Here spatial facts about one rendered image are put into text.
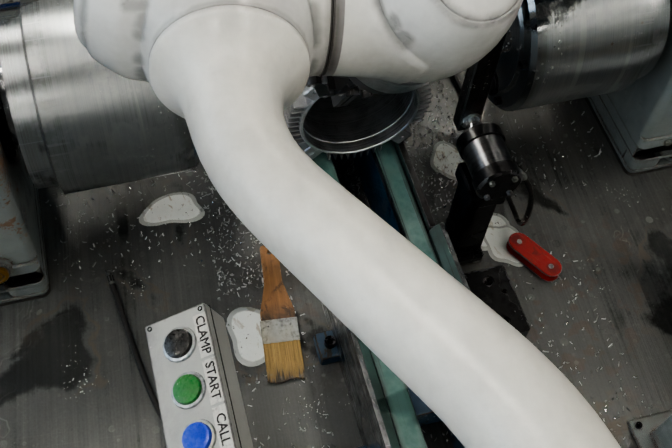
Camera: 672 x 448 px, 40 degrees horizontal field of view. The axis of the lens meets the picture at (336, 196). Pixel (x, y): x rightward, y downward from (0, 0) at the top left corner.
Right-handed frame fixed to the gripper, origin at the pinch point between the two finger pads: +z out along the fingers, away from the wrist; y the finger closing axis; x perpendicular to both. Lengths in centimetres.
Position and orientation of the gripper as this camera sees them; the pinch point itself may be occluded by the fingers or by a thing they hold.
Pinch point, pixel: (343, 87)
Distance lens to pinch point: 97.3
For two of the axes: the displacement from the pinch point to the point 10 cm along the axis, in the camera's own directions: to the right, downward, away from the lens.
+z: -1.8, 0.7, 9.8
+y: -9.6, 1.9, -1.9
